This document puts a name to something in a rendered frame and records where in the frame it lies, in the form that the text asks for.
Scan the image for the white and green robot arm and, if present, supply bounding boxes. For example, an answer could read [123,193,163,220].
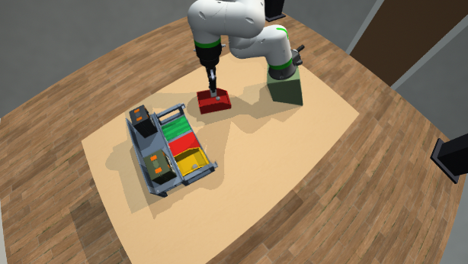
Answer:
[188,0,305,80]

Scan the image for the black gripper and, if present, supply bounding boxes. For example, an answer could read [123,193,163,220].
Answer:
[200,56,220,97]

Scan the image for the yellow bin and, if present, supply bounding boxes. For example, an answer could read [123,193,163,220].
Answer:
[174,147,208,176]

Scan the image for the red bin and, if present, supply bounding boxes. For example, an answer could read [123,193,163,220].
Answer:
[197,88,231,114]

